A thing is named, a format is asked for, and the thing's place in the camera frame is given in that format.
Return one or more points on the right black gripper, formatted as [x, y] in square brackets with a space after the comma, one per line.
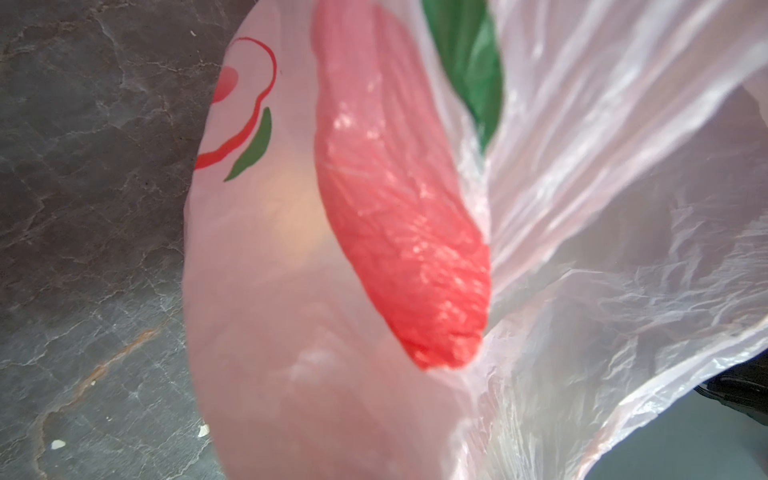
[742, 388]

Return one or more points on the pink printed plastic bag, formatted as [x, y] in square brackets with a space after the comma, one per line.
[472, 239]

